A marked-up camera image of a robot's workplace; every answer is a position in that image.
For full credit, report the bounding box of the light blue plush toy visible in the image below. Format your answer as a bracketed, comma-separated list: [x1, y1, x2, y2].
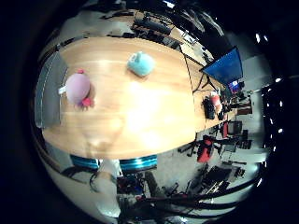
[126, 51, 156, 77]

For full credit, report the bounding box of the grey fabric container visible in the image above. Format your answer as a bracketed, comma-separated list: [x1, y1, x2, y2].
[34, 50, 69, 129]

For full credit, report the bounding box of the blue computer monitor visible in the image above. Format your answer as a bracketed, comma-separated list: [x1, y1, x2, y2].
[200, 46, 244, 87]

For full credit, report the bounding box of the black cable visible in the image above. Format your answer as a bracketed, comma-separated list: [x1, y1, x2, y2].
[136, 177, 263, 218]

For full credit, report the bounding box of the black equipment bar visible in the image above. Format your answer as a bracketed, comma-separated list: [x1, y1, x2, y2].
[134, 17, 173, 35]

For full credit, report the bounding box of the pink plush toy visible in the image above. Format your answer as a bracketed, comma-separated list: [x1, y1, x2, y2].
[58, 68, 95, 109]

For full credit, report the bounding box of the red office chair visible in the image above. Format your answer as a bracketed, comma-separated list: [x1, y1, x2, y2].
[196, 136, 216, 164]

